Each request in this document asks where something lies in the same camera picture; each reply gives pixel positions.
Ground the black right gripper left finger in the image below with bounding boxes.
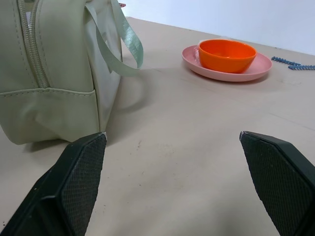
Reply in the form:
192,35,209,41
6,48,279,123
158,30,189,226
0,132,108,236

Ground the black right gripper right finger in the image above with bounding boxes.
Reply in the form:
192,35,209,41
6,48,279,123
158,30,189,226
239,131,315,236

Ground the pale green zip bag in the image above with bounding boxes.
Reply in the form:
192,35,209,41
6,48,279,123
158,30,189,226
0,0,144,147

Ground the pink round plate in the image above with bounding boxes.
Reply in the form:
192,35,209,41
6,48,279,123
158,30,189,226
182,44,273,83

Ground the orange plastic bowl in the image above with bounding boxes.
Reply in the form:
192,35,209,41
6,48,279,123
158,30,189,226
198,39,257,74

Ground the blue beaded string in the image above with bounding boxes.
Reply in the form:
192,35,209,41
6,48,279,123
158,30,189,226
271,56,315,71

